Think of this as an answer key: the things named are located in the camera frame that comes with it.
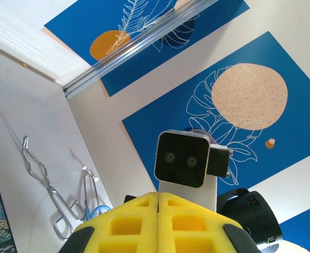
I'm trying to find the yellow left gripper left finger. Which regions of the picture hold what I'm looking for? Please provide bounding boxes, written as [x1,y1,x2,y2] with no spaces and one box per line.
[58,192,159,253]

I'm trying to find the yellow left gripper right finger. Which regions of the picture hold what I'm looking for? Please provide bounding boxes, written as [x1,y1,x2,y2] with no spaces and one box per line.
[157,192,261,253]

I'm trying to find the blue tube stethoscope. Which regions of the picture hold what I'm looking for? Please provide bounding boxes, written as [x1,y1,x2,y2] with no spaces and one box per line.
[82,168,112,221]

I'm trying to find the metal crucible tongs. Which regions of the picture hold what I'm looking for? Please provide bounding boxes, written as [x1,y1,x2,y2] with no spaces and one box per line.
[22,135,86,241]

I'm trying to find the blue poster beige circle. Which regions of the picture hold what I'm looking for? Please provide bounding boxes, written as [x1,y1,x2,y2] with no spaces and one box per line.
[121,31,310,193]

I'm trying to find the blue poster orange circle fern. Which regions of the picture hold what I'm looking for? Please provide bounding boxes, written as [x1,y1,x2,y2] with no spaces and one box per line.
[43,0,250,97]

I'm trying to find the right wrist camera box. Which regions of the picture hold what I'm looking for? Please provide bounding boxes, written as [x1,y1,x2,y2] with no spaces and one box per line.
[154,129,234,211]

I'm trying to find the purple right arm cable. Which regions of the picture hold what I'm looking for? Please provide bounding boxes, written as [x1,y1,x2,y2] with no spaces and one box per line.
[182,127,217,145]

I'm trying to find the aluminium frame corner post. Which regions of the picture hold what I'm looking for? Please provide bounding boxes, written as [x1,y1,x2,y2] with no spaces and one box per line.
[62,0,220,100]

